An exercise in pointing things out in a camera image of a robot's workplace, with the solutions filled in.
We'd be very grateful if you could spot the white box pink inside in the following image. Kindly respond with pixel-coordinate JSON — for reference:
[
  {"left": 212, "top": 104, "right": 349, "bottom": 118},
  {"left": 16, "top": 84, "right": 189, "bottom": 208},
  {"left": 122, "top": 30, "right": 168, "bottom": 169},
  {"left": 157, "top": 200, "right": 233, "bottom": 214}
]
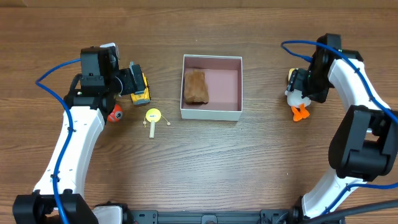
[{"left": 180, "top": 54, "right": 243, "bottom": 121}]

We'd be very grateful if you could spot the yellow toy excavator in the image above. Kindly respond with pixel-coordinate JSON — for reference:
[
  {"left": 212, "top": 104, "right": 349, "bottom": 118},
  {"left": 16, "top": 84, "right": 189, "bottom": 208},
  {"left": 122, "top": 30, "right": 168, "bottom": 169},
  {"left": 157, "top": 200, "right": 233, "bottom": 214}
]
[{"left": 129, "top": 62, "right": 151, "bottom": 105}]

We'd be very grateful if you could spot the thick black cable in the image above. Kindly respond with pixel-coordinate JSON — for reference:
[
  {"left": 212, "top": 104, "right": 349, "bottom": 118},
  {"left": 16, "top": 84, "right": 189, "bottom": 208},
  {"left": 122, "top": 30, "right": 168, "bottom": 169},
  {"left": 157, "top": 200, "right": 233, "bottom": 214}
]
[{"left": 300, "top": 198, "right": 398, "bottom": 224}]

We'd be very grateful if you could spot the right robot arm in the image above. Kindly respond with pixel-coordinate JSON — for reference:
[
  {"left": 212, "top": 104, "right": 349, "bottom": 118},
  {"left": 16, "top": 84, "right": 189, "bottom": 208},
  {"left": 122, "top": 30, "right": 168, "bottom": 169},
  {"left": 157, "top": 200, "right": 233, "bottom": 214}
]
[{"left": 285, "top": 34, "right": 397, "bottom": 223}]

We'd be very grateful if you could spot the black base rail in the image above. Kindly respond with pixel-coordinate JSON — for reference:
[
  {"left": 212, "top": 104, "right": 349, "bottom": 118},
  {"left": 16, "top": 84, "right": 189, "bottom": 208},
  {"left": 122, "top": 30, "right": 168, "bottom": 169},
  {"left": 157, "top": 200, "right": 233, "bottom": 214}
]
[{"left": 93, "top": 209, "right": 299, "bottom": 224}]

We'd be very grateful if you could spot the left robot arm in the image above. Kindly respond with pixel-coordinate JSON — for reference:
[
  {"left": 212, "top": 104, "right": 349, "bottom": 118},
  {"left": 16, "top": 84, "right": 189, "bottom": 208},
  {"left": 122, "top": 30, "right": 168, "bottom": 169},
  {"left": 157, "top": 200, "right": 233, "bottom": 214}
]
[{"left": 12, "top": 43, "right": 146, "bottom": 223}]

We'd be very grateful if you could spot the brown plush block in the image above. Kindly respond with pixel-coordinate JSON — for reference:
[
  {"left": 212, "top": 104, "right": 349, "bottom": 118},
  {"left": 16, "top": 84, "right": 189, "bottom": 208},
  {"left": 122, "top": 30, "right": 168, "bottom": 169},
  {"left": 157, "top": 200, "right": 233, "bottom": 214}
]
[{"left": 183, "top": 70, "right": 209, "bottom": 105}]

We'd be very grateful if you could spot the white plush duck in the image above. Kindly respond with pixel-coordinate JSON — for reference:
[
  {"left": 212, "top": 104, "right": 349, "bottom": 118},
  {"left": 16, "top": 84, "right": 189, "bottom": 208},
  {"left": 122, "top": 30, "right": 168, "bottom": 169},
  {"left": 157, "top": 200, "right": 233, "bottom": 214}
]
[{"left": 284, "top": 68, "right": 312, "bottom": 123}]

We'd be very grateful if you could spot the red toy ball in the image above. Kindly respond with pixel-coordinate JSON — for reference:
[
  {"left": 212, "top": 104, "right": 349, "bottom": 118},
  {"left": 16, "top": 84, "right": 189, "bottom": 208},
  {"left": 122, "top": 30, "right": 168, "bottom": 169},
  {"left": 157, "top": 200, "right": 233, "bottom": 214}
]
[{"left": 107, "top": 104, "right": 123, "bottom": 123}]

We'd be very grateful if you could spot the yellow rattle drum toy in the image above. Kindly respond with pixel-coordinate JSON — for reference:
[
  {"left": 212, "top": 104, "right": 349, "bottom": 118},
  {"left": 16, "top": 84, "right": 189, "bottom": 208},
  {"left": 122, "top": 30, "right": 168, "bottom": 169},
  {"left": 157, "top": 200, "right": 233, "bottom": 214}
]
[{"left": 142, "top": 108, "right": 171, "bottom": 139}]

